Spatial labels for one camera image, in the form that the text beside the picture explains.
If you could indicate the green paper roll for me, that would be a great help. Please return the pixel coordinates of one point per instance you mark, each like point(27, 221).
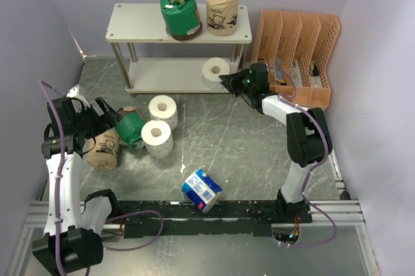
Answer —
point(182, 19)

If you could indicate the blue wrapped paper roll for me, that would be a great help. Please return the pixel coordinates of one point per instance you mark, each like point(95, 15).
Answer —
point(202, 190)

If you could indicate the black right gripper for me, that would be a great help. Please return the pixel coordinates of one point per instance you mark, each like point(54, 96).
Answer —
point(231, 83)

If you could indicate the brown wrapped roll left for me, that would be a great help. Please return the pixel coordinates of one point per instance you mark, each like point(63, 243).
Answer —
point(102, 151)

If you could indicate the white unwrapped loose-end roll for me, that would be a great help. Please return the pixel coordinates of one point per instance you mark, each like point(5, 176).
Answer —
point(211, 70)

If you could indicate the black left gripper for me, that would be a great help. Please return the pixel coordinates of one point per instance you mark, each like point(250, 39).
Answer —
point(109, 118)

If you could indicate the aluminium frame rail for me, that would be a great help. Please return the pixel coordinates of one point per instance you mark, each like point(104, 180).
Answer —
point(321, 212)

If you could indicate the grey two-tier shelf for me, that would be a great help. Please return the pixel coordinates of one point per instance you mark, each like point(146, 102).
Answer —
point(133, 23)

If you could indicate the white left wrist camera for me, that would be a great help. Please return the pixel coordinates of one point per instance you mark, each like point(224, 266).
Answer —
point(75, 92)

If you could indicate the orange plastic file organizer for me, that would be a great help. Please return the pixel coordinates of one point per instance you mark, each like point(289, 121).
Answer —
point(298, 47)

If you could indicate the green torn wrapped roll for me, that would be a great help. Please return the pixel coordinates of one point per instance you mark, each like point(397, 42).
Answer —
point(130, 126)

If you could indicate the white floral roll front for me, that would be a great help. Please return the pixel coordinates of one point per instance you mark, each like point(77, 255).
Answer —
point(157, 138)

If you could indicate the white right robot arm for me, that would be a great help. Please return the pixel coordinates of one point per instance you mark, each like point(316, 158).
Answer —
point(308, 139)

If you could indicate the brown cartoon paper roll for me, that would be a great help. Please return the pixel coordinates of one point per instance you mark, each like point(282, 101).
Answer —
point(221, 16)

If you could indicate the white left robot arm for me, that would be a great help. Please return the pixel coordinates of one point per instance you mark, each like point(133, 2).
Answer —
point(72, 235)

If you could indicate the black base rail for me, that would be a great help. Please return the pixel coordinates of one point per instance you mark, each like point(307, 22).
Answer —
point(249, 226)

